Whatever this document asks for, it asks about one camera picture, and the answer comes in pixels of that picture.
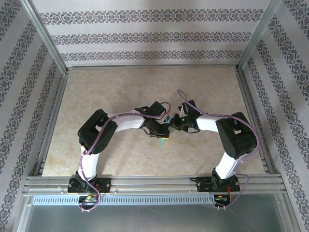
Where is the grey sheet metal panel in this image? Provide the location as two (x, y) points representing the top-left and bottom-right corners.
(14, 193), (297, 232)

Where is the small circuit board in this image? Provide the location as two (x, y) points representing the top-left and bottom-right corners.
(78, 195), (98, 203)
(214, 194), (231, 203)

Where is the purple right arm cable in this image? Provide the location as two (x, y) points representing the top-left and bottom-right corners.
(177, 89), (261, 211)

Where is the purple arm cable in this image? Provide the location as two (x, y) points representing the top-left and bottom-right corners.
(77, 101), (172, 213)
(177, 89), (261, 211)

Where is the wide aluminium base rail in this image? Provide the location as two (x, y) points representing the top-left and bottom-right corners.
(23, 175), (287, 194)

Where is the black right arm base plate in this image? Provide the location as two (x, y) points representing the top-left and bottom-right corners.
(196, 176), (241, 193)

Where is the long aluminium frame rail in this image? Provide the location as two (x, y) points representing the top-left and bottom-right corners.
(66, 64), (239, 71)

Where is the slotted grey cable duct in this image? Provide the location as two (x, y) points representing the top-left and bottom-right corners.
(32, 194), (232, 206)

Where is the short aluminium frame rail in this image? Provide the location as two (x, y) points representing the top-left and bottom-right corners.
(235, 70), (281, 174)
(32, 72), (70, 177)

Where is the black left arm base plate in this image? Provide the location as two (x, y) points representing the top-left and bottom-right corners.
(67, 177), (112, 194)

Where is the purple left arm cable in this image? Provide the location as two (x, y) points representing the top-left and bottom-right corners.
(77, 101), (172, 213)

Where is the aluminium frame post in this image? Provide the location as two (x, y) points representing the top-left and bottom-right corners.
(20, 0), (69, 75)
(236, 0), (283, 73)

